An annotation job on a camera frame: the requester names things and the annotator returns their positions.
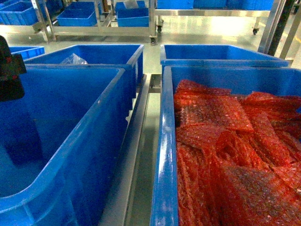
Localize blue bin rear left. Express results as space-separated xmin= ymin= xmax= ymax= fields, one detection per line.
xmin=22 ymin=44 xmax=144 ymax=104

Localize blue bin rear right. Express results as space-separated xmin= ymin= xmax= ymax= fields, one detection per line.
xmin=160 ymin=44 xmax=289 ymax=67

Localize blue bin with red bags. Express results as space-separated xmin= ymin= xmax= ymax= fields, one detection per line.
xmin=150 ymin=66 xmax=301 ymax=226

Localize stainless steel flow rack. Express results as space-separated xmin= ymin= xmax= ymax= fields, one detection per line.
xmin=98 ymin=73 xmax=161 ymax=226

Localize red bubble wrap bags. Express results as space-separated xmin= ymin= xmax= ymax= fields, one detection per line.
xmin=174 ymin=80 xmax=301 ymax=226

